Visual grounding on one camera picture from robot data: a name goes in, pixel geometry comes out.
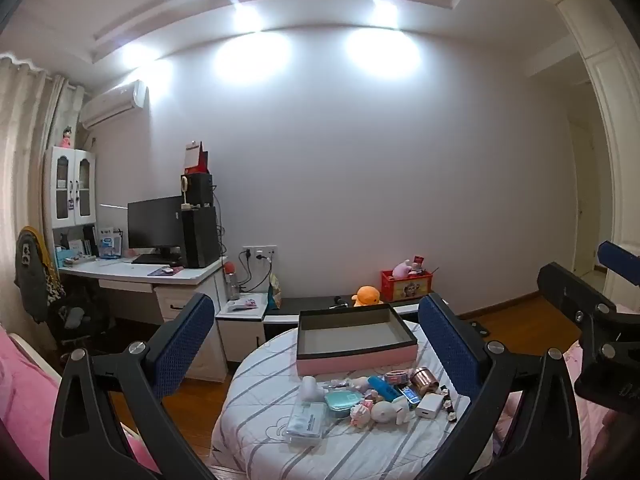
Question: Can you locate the white nightstand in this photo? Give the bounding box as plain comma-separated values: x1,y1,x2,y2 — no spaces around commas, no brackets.
216,292,271,363

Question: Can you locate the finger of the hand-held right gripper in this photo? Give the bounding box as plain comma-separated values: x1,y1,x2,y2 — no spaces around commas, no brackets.
598,240,640,274
537,261,619,334

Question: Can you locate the pink quilt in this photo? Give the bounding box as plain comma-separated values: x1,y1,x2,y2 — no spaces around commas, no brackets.
492,305,640,480

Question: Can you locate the black speaker box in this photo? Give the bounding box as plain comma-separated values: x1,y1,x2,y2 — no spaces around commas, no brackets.
181,173,214,208

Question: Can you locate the white air conditioner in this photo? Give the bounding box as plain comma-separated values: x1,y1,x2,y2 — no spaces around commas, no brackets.
79,80,149,128

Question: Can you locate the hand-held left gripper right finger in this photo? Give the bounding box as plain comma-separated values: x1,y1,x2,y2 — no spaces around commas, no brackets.
417,292,583,480

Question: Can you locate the pink fleece blanket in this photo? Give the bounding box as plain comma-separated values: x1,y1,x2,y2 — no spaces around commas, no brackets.
0,325,161,480

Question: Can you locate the red-cap bottle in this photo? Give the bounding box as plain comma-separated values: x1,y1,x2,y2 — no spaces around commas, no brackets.
223,260,238,301

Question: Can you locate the black computer monitor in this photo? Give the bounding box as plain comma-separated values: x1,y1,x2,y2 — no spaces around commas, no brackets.
127,196,186,263

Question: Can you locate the white bed frame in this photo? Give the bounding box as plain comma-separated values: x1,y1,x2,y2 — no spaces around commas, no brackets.
9,332,66,386

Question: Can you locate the person's right forearm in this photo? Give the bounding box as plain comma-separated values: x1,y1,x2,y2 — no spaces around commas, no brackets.
586,407,640,480

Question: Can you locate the white glass-door cabinet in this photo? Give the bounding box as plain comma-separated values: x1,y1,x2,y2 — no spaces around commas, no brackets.
44,146,98,231

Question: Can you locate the beige curtain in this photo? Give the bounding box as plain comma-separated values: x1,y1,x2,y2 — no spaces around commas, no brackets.
0,52,83,341

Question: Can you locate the white charger cube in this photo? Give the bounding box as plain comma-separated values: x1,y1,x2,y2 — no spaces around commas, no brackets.
416,394,445,419

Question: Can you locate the white door frame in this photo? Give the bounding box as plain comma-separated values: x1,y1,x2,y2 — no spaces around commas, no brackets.
555,0,640,281

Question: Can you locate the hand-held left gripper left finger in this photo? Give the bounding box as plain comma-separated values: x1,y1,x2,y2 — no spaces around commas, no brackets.
48,292,217,480

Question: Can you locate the blue long case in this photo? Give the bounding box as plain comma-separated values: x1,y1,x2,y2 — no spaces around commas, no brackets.
368,376,403,402

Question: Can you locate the black-top low cabinet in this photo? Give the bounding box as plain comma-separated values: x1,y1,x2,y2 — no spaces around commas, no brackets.
264,292,436,346

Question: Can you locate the copper metal cup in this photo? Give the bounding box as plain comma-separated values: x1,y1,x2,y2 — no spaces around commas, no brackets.
410,367,441,396

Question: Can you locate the red toy box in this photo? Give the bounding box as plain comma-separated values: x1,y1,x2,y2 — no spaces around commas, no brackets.
381,267,433,303

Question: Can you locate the white rabbit toy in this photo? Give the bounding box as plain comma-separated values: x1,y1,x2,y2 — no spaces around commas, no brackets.
371,400,407,426

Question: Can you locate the pink storage box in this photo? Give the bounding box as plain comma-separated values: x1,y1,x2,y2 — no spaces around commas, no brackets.
296,304,419,376

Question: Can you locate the pink white block figure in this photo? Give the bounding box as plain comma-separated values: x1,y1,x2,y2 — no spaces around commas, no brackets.
350,402,373,429

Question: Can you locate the striped white tablecloth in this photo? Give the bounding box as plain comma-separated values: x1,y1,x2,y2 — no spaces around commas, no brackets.
207,327,506,480

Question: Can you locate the clear wipes packet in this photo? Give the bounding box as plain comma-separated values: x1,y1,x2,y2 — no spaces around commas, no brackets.
286,402,326,445

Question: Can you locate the dark patterned strap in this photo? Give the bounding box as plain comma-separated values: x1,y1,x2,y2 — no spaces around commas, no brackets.
440,385,459,421

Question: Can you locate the orange octopus plush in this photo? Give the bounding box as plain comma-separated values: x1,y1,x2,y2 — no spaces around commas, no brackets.
350,286,384,308

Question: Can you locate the white desk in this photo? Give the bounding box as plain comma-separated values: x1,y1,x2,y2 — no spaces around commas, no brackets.
59,255,228,381

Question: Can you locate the teal case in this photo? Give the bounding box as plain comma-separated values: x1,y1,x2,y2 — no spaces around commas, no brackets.
324,391,363,420

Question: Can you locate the black computer tower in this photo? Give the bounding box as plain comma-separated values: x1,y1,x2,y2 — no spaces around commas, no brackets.
181,206,222,268

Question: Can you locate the blue white box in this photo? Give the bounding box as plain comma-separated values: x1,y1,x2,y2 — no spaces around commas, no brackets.
99,227,123,259

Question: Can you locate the red white calendar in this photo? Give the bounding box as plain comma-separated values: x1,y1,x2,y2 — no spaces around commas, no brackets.
184,141,210,175

